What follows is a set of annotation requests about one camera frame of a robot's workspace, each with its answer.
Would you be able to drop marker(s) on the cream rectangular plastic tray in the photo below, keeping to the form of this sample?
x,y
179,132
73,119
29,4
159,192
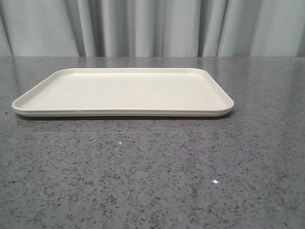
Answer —
x,y
182,92

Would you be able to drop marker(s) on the grey pleated curtain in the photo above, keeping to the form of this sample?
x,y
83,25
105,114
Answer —
x,y
152,28

